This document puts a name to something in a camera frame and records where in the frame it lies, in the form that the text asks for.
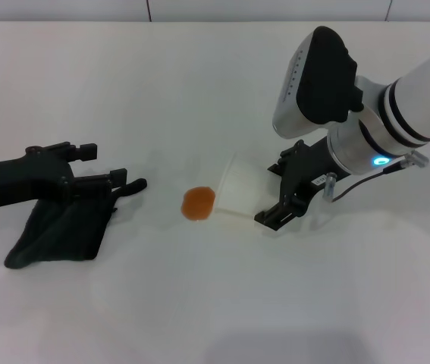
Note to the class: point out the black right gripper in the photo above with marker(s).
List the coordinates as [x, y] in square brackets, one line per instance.
[309, 170]

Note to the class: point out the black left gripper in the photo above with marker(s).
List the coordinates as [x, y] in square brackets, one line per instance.
[17, 182]

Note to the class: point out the white paper cup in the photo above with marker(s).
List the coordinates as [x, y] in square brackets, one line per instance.
[239, 186]

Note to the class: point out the dark blue rag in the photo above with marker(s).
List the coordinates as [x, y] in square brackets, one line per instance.
[63, 235]

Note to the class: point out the silver metal plug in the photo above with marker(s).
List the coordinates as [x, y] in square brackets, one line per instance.
[329, 186]

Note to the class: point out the orange-brown liquid stain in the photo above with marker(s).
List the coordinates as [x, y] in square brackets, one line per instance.
[198, 203]

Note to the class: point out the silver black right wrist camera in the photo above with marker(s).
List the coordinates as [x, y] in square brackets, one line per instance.
[321, 79]

